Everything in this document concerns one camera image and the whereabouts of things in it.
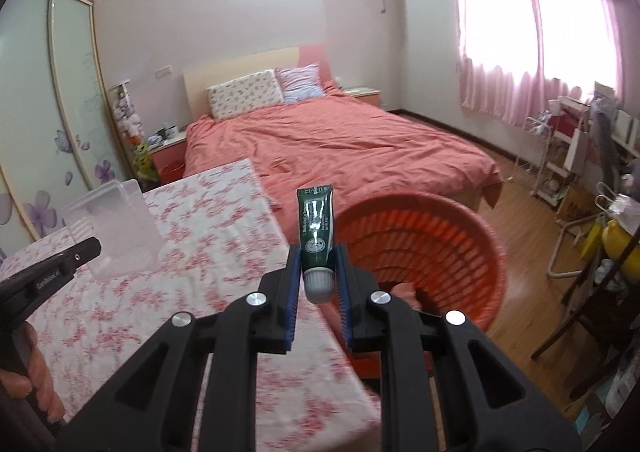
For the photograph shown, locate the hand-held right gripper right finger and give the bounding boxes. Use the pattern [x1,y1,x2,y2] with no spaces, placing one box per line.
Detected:
[336,243,583,452]

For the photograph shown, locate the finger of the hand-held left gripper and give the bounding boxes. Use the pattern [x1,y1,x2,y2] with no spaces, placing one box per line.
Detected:
[60,237,103,279]

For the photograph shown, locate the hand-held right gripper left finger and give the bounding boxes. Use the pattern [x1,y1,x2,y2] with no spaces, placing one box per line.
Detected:
[47,244,303,452]

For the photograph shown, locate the clear plastic container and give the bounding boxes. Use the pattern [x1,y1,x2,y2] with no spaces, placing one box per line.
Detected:
[65,179,163,281]

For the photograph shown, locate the green tube with white cap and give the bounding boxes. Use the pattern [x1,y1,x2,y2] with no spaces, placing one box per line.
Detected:
[296,184,336,304]

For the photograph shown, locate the orange plastic laundry basket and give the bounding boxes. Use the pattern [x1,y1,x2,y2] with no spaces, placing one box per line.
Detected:
[320,192,507,380]

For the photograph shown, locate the person's left hand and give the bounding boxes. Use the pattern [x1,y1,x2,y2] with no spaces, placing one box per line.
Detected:
[0,322,67,428]

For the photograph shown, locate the pink crumpled paper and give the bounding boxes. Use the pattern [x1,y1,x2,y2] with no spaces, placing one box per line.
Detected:
[387,282,423,315]

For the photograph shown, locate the red floral tablecloth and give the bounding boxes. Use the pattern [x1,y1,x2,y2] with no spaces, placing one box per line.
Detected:
[0,158,383,452]

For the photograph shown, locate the green and yellow plush toy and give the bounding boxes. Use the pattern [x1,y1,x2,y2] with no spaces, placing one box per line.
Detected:
[132,139,157,180]

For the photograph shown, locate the pink nightstand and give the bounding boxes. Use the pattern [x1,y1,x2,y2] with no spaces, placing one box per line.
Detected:
[342,87,382,109]
[150,129,188,185]

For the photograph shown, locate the hanging plush toys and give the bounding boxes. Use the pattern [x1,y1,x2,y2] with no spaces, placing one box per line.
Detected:
[110,82,143,140]

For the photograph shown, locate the floral glass sliding wardrobe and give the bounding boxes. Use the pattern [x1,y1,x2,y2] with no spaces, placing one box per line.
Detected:
[0,0,131,253]

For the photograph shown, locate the bed with red duvet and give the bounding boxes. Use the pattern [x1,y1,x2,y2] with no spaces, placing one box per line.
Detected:
[184,84,503,220]

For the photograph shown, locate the white floral pillow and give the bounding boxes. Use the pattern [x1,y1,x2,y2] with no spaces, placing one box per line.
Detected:
[206,69,285,122]

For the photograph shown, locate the pink and blue striped pillow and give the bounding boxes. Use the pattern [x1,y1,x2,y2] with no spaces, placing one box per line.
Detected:
[275,63,326,104]

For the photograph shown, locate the beige and pink headboard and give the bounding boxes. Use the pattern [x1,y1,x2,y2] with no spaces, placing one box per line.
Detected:
[182,44,333,125]

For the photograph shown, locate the cardboard box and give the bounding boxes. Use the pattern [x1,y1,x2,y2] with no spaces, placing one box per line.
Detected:
[557,184,601,228]

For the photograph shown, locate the pink curtain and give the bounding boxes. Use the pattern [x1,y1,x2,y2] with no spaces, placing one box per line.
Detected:
[442,0,543,128]
[515,0,640,153]

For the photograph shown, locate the yellow bag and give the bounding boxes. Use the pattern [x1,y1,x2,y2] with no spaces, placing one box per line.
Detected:
[577,219,640,258]

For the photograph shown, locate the red box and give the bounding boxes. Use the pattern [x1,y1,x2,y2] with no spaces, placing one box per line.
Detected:
[560,117,587,139]

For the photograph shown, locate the white paper bag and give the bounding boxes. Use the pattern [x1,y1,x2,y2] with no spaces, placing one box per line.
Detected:
[595,182,640,228]

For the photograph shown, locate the dark grey hanging garment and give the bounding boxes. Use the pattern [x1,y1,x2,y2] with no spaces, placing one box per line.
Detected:
[590,102,631,193]

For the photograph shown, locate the white tube frame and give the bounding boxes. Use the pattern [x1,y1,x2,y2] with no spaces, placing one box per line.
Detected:
[547,212,601,280]

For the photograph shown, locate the white wire rack cart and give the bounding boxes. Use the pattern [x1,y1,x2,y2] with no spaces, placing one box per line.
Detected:
[522,99,588,210]

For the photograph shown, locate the dark wooden chair frame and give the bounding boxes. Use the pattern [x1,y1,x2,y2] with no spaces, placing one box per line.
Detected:
[530,227,640,403]

